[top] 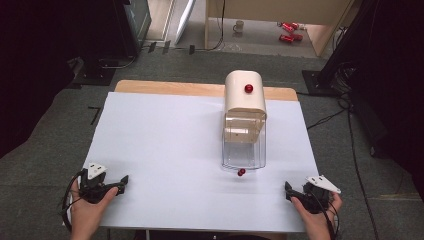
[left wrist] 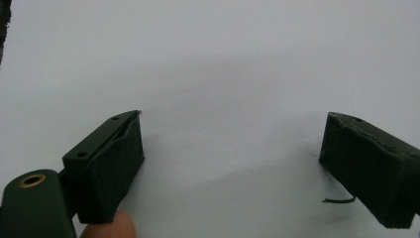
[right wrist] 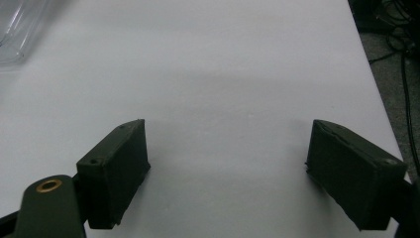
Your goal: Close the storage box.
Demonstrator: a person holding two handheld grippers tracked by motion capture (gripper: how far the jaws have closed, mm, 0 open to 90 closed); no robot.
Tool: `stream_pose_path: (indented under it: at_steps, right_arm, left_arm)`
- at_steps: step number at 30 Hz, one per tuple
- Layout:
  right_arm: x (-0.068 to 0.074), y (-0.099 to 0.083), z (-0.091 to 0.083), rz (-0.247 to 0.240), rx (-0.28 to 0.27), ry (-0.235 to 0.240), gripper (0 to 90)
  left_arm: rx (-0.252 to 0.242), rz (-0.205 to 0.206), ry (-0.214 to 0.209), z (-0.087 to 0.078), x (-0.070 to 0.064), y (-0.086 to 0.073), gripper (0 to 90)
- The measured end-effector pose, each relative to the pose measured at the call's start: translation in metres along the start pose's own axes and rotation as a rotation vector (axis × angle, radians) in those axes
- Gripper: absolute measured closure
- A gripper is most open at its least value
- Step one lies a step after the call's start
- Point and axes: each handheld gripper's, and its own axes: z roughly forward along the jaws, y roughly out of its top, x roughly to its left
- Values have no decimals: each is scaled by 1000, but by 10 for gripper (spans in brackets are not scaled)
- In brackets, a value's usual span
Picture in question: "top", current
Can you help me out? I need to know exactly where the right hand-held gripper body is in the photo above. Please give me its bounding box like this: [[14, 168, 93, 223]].
[[300, 175, 342, 215]]

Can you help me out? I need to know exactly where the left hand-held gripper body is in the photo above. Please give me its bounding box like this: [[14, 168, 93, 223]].
[[79, 162, 116, 205]]

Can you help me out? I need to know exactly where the cream and clear storage box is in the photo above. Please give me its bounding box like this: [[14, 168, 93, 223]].
[[221, 69, 268, 171]]

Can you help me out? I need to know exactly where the person's right hand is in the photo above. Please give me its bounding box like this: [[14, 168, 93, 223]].
[[290, 192, 344, 235]]

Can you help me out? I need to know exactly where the person's left hand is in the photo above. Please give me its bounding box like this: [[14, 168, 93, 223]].
[[69, 186, 120, 235]]

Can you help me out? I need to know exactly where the white board table cover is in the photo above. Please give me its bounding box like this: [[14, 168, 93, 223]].
[[62, 91, 320, 233]]

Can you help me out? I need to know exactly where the black tape corner mark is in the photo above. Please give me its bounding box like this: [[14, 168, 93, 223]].
[[87, 105, 102, 126]]

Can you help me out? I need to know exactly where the person's dark clothing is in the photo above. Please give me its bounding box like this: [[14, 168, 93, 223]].
[[133, 229, 272, 240]]

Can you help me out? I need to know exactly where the wooden table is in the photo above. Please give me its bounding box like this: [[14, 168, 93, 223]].
[[114, 79, 299, 102]]

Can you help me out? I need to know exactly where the black curtain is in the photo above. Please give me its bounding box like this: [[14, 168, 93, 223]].
[[0, 0, 131, 159], [349, 0, 424, 193]]

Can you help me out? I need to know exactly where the dark monitor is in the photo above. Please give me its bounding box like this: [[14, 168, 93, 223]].
[[112, 0, 153, 58]]

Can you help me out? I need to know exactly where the black metal stand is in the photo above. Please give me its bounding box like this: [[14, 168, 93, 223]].
[[301, 0, 379, 98]]

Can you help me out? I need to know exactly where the white leaning board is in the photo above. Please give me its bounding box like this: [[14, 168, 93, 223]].
[[174, 0, 198, 46]]

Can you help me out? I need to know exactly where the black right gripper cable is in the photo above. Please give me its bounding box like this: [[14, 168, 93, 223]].
[[309, 190, 342, 240]]

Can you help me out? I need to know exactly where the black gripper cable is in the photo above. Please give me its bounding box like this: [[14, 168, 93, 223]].
[[309, 190, 342, 240], [59, 169, 85, 233]]

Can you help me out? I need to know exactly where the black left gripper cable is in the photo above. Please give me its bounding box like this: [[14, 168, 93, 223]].
[[59, 169, 85, 233]]

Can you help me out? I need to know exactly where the black floor cable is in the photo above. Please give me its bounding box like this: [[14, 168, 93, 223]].
[[305, 89, 381, 240]]

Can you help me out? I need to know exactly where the black stand base plate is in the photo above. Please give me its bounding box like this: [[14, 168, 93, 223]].
[[71, 57, 120, 87]]

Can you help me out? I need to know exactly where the wooden shelf frame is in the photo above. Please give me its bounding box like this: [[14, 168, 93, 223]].
[[204, 0, 356, 58]]

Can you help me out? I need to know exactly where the black hanging cable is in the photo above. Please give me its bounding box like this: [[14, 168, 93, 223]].
[[195, 0, 226, 52]]

